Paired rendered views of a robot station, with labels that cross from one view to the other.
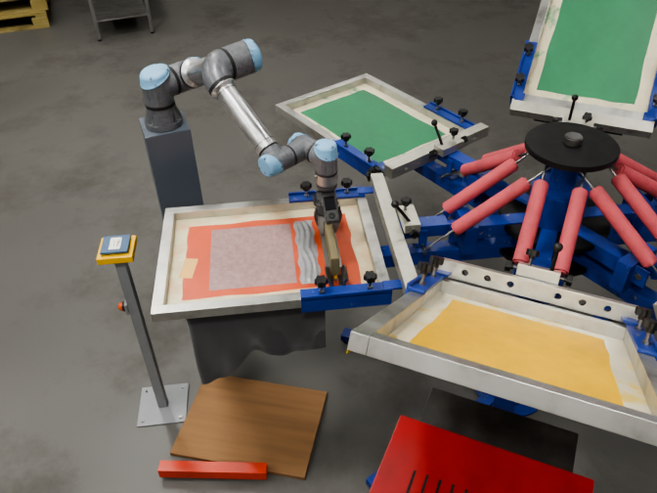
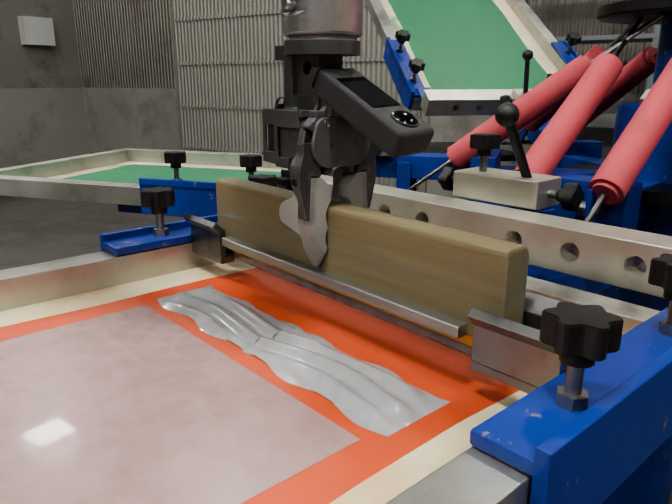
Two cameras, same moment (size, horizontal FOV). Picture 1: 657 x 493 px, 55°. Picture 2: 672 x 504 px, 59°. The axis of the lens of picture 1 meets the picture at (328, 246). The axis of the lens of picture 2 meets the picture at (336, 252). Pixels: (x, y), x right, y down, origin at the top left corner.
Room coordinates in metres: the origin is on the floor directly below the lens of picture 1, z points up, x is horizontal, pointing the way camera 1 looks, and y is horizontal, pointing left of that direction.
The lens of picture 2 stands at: (1.33, 0.33, 1.19)
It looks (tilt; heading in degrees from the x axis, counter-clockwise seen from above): 16 degrees down; 324
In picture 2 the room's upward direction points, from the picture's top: straight up
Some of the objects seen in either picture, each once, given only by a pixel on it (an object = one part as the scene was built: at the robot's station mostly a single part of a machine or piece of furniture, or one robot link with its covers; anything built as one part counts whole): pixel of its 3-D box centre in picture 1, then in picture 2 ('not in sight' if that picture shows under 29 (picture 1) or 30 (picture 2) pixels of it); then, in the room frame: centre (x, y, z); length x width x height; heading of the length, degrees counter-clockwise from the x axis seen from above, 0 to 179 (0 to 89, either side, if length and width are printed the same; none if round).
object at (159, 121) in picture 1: (161, 112); not in sight; (2.32, 0.65, 1.25); 0.15 x 0.15 x 0.10
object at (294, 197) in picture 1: (327, 200); (216, 243); (2.07, 0.00, 0.98); 0.30 x 0.05 x 0.07; 96
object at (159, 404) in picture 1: (142, 335); not in sight; (1.83, 0.79, 0.48); 0.22 x 0.22 x 0.96; 6
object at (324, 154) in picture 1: (325, 156); not in sight; (1.81, 0.00, 1.33); 0.09 x 0.08 x 0.11; 43
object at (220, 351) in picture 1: (261, 337); not in sight; (1.56, 0.25, 0.74); 0.46 x 0.04 x 0.42; 96
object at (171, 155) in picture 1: (188, 239); not in sight; (2.32, 0.65, 0.60); 0.18 x 0.18 x 1.20; 19
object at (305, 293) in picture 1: (345, 295); (622, 397); (1.52, -0.05, 0.98); 0.30 x 0.05 x 0.07; 96
